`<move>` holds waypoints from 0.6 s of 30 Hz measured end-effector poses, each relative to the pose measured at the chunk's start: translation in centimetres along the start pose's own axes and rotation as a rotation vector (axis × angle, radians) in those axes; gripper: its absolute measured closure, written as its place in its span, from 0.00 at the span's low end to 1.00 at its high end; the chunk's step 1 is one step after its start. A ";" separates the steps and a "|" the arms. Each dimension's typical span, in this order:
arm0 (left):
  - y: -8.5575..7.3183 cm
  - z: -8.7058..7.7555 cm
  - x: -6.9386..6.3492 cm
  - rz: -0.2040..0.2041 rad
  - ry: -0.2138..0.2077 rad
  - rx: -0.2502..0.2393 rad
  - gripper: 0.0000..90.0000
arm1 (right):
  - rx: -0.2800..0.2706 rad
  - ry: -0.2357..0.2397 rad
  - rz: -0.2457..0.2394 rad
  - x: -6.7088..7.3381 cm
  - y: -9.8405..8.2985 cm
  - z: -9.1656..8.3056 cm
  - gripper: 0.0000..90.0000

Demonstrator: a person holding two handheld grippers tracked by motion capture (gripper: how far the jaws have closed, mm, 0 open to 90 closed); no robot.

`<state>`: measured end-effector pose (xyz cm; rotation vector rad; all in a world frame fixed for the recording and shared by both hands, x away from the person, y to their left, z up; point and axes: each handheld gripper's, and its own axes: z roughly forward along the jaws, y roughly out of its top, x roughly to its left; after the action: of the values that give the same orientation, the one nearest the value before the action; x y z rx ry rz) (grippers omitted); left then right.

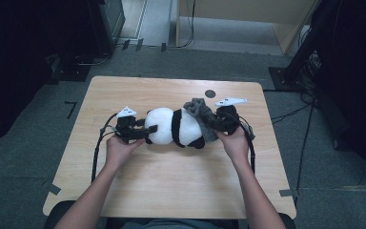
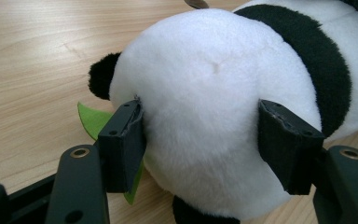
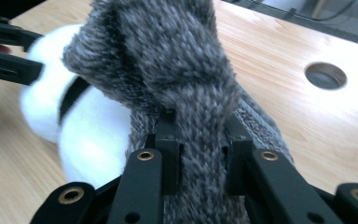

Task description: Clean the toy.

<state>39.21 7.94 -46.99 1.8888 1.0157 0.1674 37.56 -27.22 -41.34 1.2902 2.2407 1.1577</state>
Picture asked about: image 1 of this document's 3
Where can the dark curtain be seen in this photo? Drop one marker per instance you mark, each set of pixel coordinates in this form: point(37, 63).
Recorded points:
point(355, 79)
point(19, 63)

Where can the black chair armrest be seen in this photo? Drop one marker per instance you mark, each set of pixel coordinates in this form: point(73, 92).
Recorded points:
point(289, 222)
point(54, 216)

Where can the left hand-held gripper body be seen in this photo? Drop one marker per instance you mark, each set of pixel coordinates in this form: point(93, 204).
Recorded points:
point(125, 127)

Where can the person's right hand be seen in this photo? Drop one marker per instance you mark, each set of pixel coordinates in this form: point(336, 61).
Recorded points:
point(238, 144)

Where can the black metal stand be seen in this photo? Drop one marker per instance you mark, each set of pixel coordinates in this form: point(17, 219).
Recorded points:
point(298, 57)

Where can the panda plush toy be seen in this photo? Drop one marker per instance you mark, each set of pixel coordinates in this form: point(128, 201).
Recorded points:
point(162, 125)

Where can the person's dark clothing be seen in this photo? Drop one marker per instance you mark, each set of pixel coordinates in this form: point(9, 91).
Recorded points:
point(171, 224)

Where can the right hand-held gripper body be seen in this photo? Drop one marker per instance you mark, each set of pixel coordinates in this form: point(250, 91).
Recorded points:
point(227, 120)

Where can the dark tape strip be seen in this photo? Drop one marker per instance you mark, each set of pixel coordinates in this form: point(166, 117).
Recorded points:
point(139, 44)
point(125, 44)
point(163, 47)

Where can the dark round table grommet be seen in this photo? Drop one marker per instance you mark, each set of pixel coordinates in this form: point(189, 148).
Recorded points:
point(210, 93)

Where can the person's left hand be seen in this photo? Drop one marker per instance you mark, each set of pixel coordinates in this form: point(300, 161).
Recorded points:
point(117, 154)

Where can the grey fluffy cloth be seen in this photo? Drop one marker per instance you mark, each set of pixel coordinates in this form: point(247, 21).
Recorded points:
point(203, 114)

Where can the black floor base plate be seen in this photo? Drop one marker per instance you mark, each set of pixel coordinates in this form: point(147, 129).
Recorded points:
point(70, 71)

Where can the light wooden cabinet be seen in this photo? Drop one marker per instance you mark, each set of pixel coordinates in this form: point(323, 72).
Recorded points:
point(235, 8)

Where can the black monitor cabinet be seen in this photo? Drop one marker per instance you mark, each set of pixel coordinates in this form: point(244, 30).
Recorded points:
point(108, 22)

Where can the grey tape piece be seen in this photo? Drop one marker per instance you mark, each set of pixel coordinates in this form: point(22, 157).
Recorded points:
point(287, 192)
point(53, 189)

